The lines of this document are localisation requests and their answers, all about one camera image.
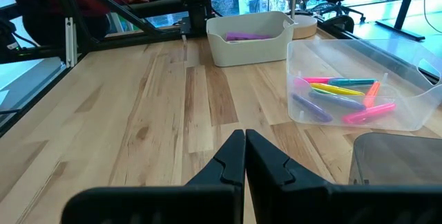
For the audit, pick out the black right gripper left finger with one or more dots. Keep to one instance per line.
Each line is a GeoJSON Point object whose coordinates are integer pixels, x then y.
{"type": "Point", "coordinates": [207, 203]}

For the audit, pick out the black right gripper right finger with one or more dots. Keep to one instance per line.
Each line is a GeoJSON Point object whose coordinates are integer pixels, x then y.
{"type": "Point", "coordinates": [293, 203]}

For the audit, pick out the purple slim highlighter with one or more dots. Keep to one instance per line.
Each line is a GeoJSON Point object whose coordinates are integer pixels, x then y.
{"type": "Point", "coordinates": [338, 100]}
{"type": "Point", "coordinates": [312, 108]}

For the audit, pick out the green slim highlighter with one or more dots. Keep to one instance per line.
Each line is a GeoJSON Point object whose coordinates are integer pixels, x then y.
{"type": "Point", "coordinates": [317, 92]}

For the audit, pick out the pink slim highlighter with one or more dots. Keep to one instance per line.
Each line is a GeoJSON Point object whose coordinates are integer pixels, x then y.
{"type": "Point", "coordinates": [369, 113]}
{"type": "Point", "coordinates": [316, 79]}

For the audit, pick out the yellow slim highlighter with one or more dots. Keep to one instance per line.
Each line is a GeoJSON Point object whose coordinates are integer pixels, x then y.
{"type": "Point", "coordinates": [338, 89]}

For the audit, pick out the orange slim highlighter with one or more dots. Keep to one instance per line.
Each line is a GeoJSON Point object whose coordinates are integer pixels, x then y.
{"type": "Point", "coordinates": [372, 94]}

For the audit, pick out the teal slim highlighter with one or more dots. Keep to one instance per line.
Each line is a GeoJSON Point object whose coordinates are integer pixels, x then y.
{"type": "Point", "coordinates": [352, 82]}

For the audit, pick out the light grey plastic bin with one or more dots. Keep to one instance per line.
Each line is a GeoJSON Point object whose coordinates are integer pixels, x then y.
{"type": "Point", "coordinates": [248, 53]}

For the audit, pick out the purple thick highlighter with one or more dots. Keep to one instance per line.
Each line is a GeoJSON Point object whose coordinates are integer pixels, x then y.
{"type": "Point", "coordinates": [245, 36]}

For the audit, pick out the clear plastic bin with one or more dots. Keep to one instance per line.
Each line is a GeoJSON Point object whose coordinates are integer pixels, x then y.
{"type": "Point", "coordinates": [407, 72]}

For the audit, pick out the smoky dark plastic bin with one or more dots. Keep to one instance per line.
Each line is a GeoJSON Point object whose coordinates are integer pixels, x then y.
{"type": "Point", "coordinates": [397, 158]}

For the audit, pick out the white cylinder table lamp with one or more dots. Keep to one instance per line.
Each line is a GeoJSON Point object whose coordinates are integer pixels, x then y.
{"type": "Point", "coordinates": [305, 27]}

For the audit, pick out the dark grey desk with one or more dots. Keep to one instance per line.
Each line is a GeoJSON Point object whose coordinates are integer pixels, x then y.
{"type": "Point", "coordinates": [155, 8]}

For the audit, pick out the black desk leg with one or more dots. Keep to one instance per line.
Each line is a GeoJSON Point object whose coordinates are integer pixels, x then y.
{"type": "Point", "coordinates": [400, 30]}

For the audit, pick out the silver aluminium bracket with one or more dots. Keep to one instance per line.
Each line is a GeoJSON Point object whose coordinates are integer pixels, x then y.
{"type": "Point", "coordinates": [70, 44]}

